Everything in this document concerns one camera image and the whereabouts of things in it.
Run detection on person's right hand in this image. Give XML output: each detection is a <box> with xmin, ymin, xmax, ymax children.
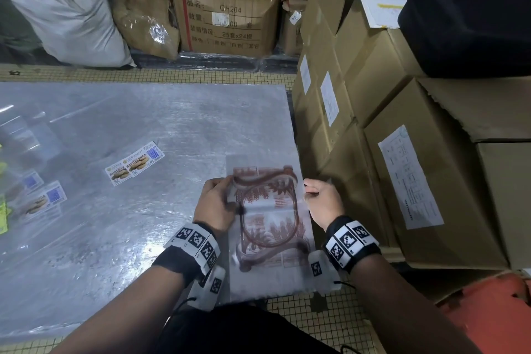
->
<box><xmin>303</xmin><ymin>178</ymin><xmax>346</xmax><ymax>232</ymax></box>

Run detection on person's left hand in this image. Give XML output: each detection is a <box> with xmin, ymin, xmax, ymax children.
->
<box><xmin>192</xmin><ymin>177</ymin><xmax>241</xmax><ymax>234</ymax></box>

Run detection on stack of bagged red headbands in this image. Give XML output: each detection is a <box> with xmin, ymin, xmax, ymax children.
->
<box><xmin>226</xmin><ymin>154</ymin><xmax>318</xmax><ymax>305</ymax></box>

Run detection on white labelled bag apart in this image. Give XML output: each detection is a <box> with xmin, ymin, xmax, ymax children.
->
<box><xmin>103</xmin><ymin>141</ymin><xmax>166</xmax><ymax>188</ymax></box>

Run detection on clear bags with labels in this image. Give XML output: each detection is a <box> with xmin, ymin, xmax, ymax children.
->
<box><xmin>0</xmin><ymin>105</ymin><xmax>69</xmax><ymax>251</ymax></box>

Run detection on person's right forearm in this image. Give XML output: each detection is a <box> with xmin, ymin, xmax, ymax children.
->
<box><xmin>352</xmin><ymin>254</ymin><xmax>482</xmax><ymax>354</ymax></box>

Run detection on person's left forearm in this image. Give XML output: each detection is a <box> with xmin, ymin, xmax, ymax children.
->
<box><xmin>49</xmin><ymin>264</ymin><xmax>185</xmax><ymax>354</ymax></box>

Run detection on person's black clothing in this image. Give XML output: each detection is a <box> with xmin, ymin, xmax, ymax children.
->
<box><xmin>155</xmin><ymin>303</ymin><xmax>341</xmax><ymax>354</ymax></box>

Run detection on black marker wristband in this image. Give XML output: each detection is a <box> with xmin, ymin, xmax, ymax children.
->
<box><xmin>323</xmin><ymin>215</ymin><xmax>382</xmax><ymax>275</ymax></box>
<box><xmin>151</xmin><ymin>221</ymin><xmax>221</xmax><ymax>287</ymax></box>

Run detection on grey table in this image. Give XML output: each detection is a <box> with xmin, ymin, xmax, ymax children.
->
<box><xmin>0</xmin><ymin>82</ymin><xmax>310</xmax><ymax>346</ymax></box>

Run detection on cardboard boxes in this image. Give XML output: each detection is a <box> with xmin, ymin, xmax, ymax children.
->
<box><xmin>290</xmin><ymin>0</ymin><xmax>531</xmax><ymax>272</ymax></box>

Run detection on small labelled brown box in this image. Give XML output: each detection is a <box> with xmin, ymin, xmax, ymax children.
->
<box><xmin>280</xmin><ymin>0</ymin><xmax>310</xmax><ymax>56</ymax></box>

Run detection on cardboard box with red print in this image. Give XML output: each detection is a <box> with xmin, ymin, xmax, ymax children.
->
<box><xmin>172</xmin><ymin>0</ymin><xmax>281</xmax><ymax>58</ymax></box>

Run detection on torn brown cardboard box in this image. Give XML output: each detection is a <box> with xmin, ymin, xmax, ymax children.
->
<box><xmin>110</xmin><ymin>0</ymin><xmax>181</xmax><ymax>61</ymax></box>

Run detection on black fabric case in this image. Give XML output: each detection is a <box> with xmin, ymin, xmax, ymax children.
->
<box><xmin>397</xmin><ymin>0</ymin><xmax>531</xmax><ymax>79</ymax></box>

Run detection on plain white sack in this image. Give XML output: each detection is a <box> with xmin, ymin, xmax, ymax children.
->
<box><xmin>8</xmin><ymin>0</ymin><xmax>136</xmax><ymax>68</ymax></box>

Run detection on grey-green sack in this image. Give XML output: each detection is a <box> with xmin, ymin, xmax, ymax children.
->
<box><xmin>0</xmin><ymin>0</ymin><xmax>42</xmax><ymax>60</ymax></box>

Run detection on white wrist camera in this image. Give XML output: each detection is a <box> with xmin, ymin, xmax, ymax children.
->
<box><xmin>189</xmin><ymin>264</ymin><xmax>227</xmax><ymax>312</ymax></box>
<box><xmin>308</xmin><ymin>249</ymin><xmax>343</xmax><ymax>293</ymax></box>

